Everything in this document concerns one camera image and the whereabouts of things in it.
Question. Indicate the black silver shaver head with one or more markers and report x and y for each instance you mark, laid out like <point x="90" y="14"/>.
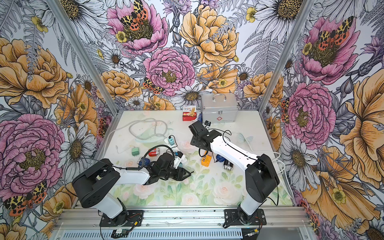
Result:
<point x="228" y="166"/>

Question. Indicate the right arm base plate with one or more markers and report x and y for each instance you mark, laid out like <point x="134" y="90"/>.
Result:
<point x="237" y="217"/>

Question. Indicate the orange power strip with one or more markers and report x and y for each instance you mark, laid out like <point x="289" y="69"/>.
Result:
<point x="205" y="161"/>

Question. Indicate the teal USB charger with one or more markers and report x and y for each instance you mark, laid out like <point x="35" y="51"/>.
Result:
<point x="171" y="140"/>

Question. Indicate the green plug adapter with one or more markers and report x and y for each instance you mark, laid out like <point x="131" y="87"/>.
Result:
<point x="135" y="151"/>

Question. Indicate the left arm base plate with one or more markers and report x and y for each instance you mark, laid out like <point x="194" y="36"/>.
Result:
<point x="127" y="218"/>

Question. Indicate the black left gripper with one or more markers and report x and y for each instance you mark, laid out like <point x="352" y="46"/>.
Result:
<point x="180" y="172"/>

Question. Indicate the aluminium front rail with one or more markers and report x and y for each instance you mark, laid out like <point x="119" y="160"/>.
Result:
<point x="189" y="218"/>

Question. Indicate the white power strip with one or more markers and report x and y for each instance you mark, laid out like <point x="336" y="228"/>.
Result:
<point x="175" y="150"/>

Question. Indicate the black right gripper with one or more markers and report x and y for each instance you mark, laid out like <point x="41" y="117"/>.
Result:
<point x="193" y="142"/>

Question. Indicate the red white bandage box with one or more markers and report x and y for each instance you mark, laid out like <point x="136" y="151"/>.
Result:
<point x="189" y="113"/>

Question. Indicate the blue device on right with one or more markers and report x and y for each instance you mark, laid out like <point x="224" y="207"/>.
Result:
<point x="220" y="159"/>

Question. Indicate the silver first aid case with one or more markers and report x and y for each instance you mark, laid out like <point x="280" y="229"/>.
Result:
<point x="219" y="108"/>

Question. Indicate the blue white tissue pack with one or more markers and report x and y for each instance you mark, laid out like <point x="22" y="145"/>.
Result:
<point x="199" y="121"/>

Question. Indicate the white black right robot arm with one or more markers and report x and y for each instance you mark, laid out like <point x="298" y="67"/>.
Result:
<point x="260" y="174"/>

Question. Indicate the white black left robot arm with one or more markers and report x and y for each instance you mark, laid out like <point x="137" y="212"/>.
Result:
<point x="94" y="184"/>

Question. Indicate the blue device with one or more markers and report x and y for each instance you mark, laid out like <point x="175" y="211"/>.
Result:
<point x="220" y="159"/>
<point x="143" y="162"/>

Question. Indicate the blue device on left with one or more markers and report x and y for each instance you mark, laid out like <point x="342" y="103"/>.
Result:
<point x="143" y="162"/>

